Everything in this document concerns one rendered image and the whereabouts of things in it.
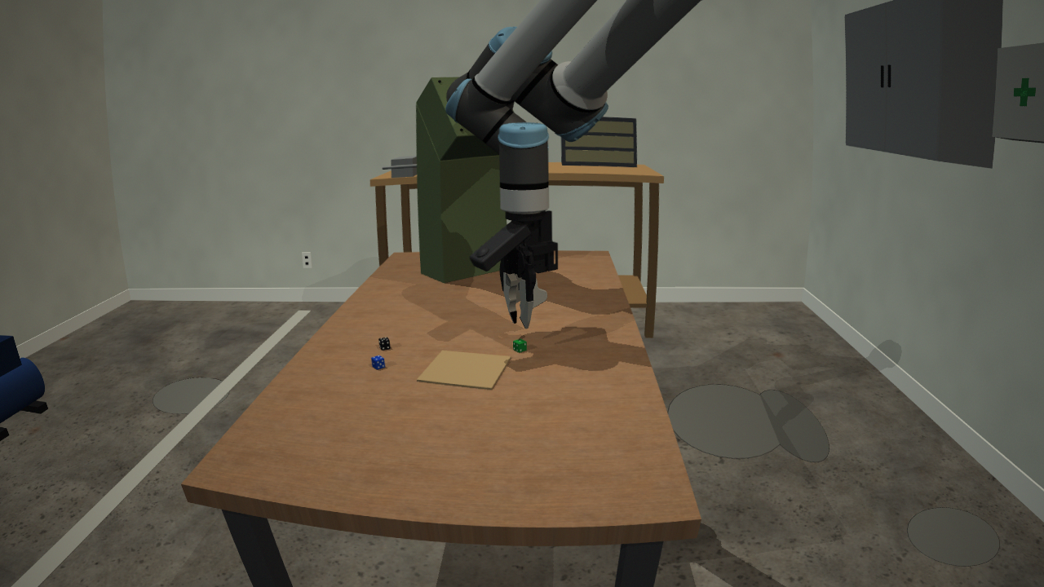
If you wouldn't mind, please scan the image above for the tan square mat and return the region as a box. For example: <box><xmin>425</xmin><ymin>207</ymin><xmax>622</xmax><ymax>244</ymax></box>
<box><xmin>417</xmin><ymin>351</ymin><xmax>511</xmax><ymax>390</ymax></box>

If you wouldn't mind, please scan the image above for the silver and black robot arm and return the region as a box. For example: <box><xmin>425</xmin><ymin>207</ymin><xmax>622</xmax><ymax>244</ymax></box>
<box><xmin>445</xmin><ymin>0</ymin><xmax>702</xmax><ymax>271</ymax></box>

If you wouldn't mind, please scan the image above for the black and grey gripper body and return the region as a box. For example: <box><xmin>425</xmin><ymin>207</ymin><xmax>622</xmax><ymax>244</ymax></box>
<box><xmin>502</xmin><ymin>210</ymin><xmax>557</xmax><ymax>278</ymax></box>

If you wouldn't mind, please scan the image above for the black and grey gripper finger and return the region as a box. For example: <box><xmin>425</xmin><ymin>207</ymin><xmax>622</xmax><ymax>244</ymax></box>
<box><xmin>518</xmin><ymin>259</ymin><xmax>547</xmax><ymax>329</ymax></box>
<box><xmin>500</xmin><ymin>260</ymin><xmax>522</xmax><ymax>324</ymax></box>

